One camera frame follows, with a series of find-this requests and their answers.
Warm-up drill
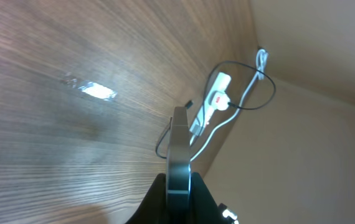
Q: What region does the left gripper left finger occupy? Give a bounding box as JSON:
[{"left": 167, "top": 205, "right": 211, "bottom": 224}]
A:
[{"left": 126, "top": 173, "right": 167, "bottom": 224}]

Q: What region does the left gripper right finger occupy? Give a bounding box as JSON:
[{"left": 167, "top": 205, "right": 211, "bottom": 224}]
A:
[{"left": 191, "top": 172, "right": 225, "bottom": 224}]

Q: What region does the smartphone with cyan screen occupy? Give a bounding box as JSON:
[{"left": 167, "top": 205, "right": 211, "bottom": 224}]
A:
[{"left": 166, "top": 106, "right": 191, "bottom": 223}]

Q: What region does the black USB charging cable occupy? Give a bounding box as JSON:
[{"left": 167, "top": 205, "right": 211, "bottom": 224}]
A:
[{"left": 155, "top": 60, "right": 277, "bottom": 159}]

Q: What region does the white USB charger plug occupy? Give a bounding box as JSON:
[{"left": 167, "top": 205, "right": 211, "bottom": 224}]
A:
[{"left": 209, "top": 91, "right": 230, "bottom": 111}]

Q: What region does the white power strip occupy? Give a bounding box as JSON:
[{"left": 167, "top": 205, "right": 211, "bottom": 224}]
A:
[{"left": 190, "top": 72, "right": 232, "bottom": 136}]

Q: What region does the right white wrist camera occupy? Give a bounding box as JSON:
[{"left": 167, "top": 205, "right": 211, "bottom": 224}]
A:
[{"left": 218, "top": 203, "right": 239, "bottom": 224}]

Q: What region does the white power strip cord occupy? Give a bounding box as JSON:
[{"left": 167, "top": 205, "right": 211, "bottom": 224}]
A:
[{"left": 189, "top": 48, "right": 269, "bottom": 162}]

